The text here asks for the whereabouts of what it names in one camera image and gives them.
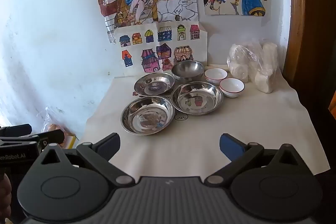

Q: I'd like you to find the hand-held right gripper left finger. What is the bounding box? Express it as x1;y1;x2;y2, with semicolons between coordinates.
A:
39;133;135;186

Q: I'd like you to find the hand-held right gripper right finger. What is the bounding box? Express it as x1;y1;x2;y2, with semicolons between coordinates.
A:
205;133;300;186

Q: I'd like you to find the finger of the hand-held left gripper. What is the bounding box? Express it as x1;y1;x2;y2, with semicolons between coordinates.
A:
0;123;33;137
39;129;65;147

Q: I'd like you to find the white red-rimmed bowl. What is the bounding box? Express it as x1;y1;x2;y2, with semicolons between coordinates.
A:
219;78;245;98
204;68;228;84

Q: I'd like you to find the labelled stainless steel plate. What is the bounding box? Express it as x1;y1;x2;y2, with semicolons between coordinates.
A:
134;72;175;96

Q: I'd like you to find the deep stainless steel bowl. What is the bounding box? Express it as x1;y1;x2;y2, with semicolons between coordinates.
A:
171;61;205;82

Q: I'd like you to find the person's left hand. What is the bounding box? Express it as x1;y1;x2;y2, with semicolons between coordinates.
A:
0;174;12;218

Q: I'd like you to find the white printed table cover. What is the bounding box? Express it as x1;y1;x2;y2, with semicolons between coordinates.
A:
77;64;331;177

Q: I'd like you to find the clear plastic bag of white goods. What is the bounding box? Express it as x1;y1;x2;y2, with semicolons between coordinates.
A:
227;41;279;94

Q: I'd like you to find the coloured houses drawing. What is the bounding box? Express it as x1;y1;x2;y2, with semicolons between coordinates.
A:
113;23;208;78

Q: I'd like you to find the wooden frame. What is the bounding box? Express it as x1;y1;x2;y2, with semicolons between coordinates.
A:
283;0;336;119

